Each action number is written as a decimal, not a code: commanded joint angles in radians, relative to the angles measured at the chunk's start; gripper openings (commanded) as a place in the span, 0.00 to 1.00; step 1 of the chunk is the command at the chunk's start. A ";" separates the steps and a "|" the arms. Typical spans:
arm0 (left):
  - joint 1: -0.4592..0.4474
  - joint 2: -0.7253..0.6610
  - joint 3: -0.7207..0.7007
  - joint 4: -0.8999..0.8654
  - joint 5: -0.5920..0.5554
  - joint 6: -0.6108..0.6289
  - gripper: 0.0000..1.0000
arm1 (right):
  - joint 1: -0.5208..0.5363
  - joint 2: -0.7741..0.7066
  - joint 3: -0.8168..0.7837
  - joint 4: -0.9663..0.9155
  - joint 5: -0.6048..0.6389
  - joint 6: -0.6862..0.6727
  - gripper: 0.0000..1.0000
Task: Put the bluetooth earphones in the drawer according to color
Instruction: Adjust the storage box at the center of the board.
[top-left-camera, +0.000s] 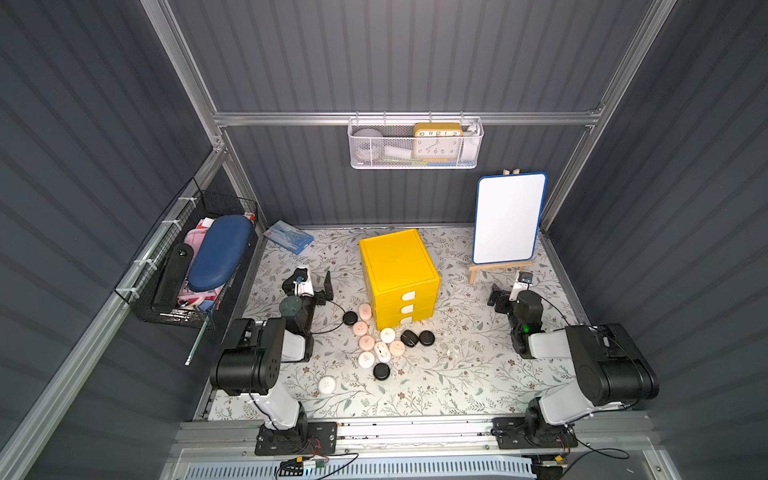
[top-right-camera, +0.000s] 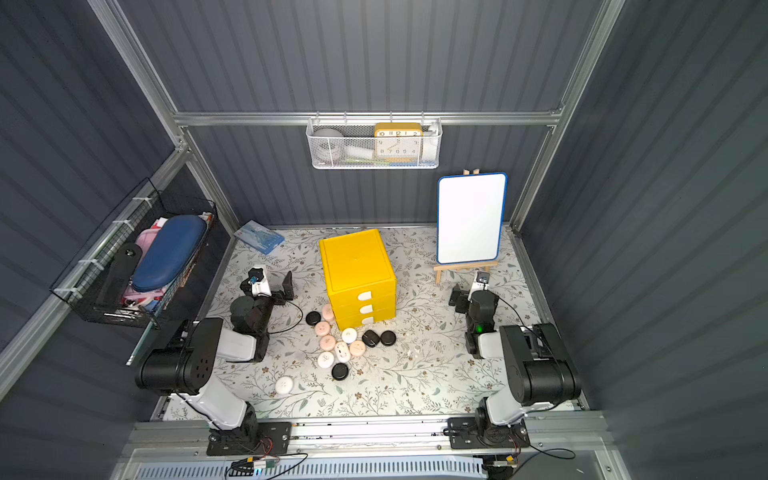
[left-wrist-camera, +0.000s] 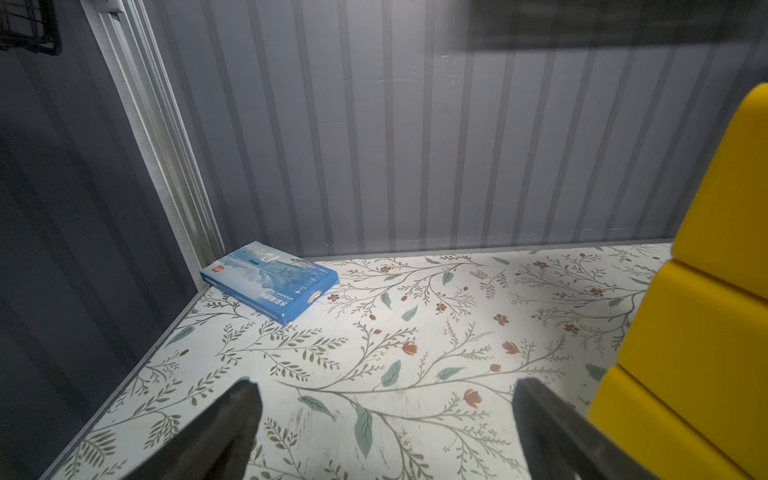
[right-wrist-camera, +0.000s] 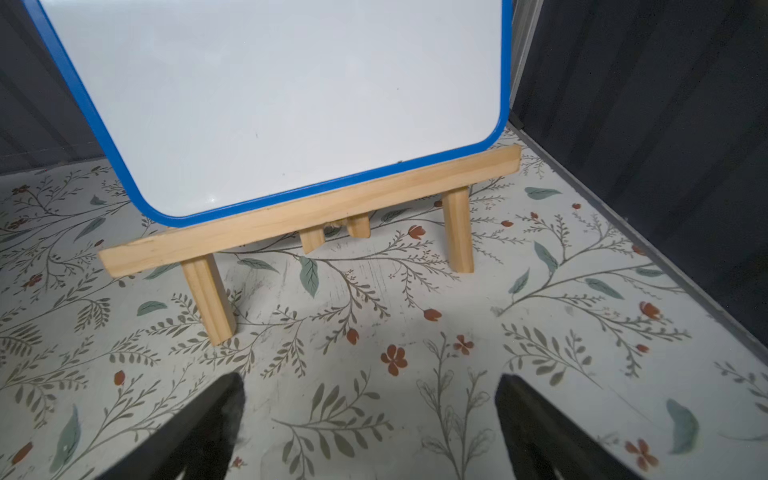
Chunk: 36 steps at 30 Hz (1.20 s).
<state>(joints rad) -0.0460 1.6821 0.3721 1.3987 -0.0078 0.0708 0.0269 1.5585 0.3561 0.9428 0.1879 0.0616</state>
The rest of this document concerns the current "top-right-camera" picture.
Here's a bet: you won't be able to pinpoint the yellow three-drawer cabinet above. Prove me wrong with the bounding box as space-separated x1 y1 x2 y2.
319 229 397 330

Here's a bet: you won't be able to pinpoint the black object in basket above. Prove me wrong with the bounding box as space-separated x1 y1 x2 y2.
95 243 142 307

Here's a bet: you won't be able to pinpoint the blue oval case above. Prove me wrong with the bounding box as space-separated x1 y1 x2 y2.
131 215 207 292

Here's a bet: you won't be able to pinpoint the small wooden easel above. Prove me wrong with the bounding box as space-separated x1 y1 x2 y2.
433 168 500 286

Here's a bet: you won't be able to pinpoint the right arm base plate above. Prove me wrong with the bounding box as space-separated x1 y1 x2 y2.
443 417 530 450

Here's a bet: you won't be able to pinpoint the white earphone case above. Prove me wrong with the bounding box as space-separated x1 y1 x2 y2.
334 341 351 363
341 328 358 344
317 351 336 369

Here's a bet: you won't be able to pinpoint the black earphone case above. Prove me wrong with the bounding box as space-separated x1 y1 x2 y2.
331 363 349 381
305 311 322 327
361 330 381 348
380 330 397 346

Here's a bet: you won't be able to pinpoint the white earphone case isolated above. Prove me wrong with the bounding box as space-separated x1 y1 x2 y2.
274 376 294 395

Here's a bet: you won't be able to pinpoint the white earphone case lower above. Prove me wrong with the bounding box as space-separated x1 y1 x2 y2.
317 351 336 369

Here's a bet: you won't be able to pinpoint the yellow alarm clock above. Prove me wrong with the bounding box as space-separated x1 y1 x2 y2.
374 122 424 163

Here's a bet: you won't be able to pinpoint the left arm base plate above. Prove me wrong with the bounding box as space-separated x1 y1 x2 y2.
206 422 293 457

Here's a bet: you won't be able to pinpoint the black wire side basket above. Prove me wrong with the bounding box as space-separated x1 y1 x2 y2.
51 180 218 328

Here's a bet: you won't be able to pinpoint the white earphone case upper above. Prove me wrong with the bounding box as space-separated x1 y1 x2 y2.
341 328 358 344

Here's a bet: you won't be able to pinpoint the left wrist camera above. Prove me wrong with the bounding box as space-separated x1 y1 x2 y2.
248 266 272 297

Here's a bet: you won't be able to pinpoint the white wire wall basket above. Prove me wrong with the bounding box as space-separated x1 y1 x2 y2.
306 117 443 170

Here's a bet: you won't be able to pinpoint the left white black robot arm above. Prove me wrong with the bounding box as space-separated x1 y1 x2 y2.
136 267 295 456

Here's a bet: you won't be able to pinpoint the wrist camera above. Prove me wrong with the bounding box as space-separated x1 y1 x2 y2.
471 270 490 291
248 266 272 297

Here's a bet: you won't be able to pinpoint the white earphone case centre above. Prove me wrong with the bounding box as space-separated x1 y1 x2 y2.
334 341 351 363

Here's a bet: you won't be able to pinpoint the pink items in basket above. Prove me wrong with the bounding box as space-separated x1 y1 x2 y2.
122 217 168 312

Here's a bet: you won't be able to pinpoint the white board blue frame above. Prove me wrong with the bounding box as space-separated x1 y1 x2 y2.
435 172 509 266

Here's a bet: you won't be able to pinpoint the black earphone case bottom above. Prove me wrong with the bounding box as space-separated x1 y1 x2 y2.
331 363 349 381

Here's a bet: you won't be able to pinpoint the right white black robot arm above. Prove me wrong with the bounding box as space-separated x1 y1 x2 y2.
443 286 582 450

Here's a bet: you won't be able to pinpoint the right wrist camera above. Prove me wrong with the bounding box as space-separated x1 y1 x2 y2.
471 270 490 291

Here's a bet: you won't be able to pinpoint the aluminium front rail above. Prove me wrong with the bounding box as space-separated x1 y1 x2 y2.
119 410 615 461

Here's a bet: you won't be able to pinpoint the pink earphone case right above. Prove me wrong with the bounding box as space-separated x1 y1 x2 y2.
349 340 367 357

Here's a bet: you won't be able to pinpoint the white tape roll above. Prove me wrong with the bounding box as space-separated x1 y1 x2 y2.
309 128 345 164

